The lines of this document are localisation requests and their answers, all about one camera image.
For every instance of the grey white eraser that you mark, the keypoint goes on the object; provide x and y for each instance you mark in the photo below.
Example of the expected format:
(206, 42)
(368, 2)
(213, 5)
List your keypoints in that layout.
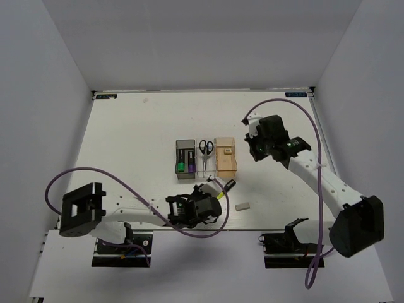
(242, 207)

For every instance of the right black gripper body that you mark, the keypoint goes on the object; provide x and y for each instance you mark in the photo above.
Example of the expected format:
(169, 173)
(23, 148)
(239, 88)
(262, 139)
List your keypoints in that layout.
(259, 146)

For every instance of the smoky grey plastic bin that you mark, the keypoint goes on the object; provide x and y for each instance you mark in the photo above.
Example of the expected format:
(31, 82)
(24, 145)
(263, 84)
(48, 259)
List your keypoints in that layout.
(187, 145)

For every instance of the black handled scissors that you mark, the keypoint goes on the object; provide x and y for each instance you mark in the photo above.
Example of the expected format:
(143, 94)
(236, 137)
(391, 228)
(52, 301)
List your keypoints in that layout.
(206, 148)

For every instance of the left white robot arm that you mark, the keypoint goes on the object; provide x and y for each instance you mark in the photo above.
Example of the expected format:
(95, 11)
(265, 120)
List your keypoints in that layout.
(90, 210)

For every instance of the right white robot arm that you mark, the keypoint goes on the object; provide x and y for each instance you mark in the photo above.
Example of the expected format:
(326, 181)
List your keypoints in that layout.
(359, 220)

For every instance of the amber plastic bin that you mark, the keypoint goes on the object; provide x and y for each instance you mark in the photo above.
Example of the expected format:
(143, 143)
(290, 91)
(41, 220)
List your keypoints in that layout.
(226, 164)

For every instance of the yellow cap highlighter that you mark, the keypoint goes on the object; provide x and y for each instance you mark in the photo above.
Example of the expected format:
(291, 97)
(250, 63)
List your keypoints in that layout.
(228, 186)

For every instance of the green cap highlighter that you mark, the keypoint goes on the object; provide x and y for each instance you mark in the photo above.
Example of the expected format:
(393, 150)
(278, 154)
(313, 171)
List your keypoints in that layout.
(181, 161)

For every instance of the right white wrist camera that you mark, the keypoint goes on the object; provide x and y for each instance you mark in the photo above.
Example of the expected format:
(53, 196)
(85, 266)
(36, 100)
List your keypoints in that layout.
(252, 122)

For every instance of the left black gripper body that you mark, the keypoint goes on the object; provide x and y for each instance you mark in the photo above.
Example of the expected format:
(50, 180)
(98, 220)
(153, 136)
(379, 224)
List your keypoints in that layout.
(197, 194)

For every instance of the purple cap highlighter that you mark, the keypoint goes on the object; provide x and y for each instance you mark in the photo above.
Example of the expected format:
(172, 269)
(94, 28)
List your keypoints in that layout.
(191, 162)

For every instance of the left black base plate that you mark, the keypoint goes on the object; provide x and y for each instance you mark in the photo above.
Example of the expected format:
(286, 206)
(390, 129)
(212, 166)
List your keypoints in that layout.
(105, 256)

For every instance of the clear plastic bin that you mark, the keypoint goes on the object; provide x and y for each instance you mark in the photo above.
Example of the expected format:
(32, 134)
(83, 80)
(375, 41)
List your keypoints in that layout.
(211, 167)

